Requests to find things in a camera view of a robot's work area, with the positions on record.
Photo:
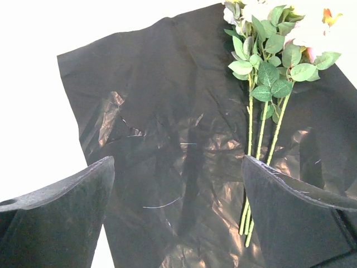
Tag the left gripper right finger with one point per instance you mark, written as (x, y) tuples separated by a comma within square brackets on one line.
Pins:
[(298, 224)]

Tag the black wrapping paper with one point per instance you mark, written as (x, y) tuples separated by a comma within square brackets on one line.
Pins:
[(164, 104)]

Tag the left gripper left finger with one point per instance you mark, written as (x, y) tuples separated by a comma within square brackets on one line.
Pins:
[(57, 225)]

